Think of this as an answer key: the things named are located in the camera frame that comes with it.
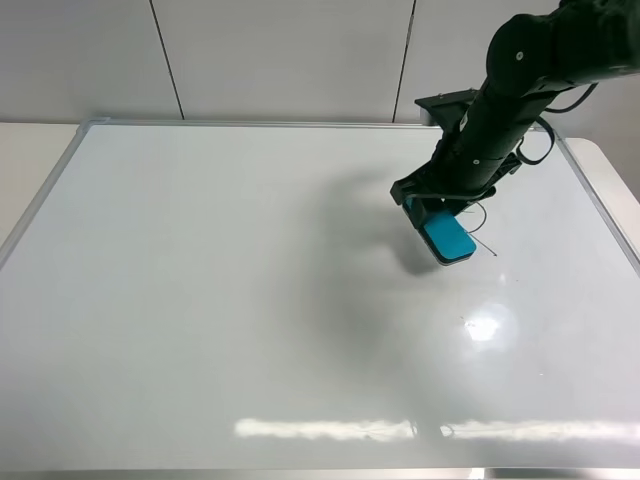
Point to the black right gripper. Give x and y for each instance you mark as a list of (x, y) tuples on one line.
[(452, 175)]

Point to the blue whiteboard eraser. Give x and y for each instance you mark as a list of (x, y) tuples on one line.
[(447, 240)]

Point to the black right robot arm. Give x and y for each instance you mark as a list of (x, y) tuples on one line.
[(531, 60)]

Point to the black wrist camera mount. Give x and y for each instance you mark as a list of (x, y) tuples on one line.
[(445, 110)]

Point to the white whiteboard with aluminium frame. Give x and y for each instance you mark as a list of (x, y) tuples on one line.
[(247, 302)]

